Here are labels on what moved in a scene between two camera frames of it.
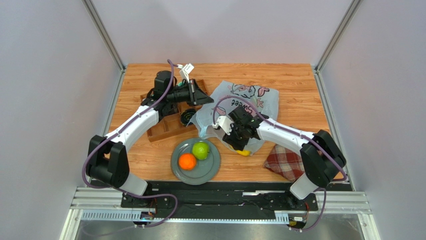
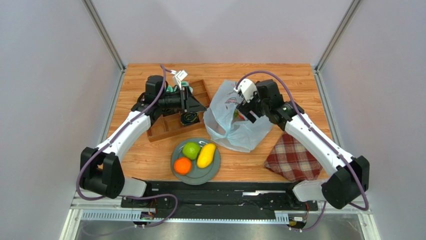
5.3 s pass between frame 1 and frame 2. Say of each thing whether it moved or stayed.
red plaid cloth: stayed
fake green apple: moved
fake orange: moved
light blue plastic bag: moved
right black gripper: moved
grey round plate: stayed
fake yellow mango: moved
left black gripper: moved
